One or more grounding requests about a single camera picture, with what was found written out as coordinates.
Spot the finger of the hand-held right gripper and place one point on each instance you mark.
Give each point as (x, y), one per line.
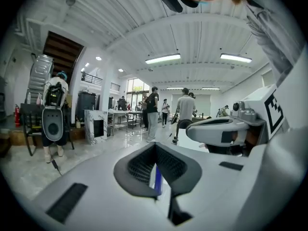
(209, 131)

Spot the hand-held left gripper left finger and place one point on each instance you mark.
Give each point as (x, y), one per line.
(96, 177)

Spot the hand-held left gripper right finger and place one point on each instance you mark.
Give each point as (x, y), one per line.
(228, 189)

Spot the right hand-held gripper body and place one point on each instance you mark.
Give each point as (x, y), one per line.
(272, 109)

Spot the blue and white bottle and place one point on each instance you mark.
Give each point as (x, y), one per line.
(158, 180)

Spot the pink spray bottle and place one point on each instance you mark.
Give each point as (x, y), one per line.
(39, 99)

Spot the clear plastic bottle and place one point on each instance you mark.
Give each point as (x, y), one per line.
(29, 98)

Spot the marble pattern cabinet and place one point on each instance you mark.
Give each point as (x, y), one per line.
(92, 126)

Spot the long ceiling lamp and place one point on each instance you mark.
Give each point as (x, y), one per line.
(162, 58)
(235, 57)

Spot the steel work table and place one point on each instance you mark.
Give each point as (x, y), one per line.
(122, 118)

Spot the grey and black backpack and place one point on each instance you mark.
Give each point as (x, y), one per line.
(53, 119)

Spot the dark tall cabinet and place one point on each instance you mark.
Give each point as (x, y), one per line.
(86, 105)

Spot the glass entrance door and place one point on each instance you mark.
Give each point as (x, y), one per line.
(137, 93)

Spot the black balcony railing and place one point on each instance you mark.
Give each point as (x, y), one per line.
(92, 79)

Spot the red fire extinguisher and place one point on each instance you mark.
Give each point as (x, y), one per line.
(17, 115)

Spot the silver metal appliance shell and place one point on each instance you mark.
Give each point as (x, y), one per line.
(39, 76)

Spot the dark wooden staircase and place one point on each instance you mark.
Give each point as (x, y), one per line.
(63, 52)

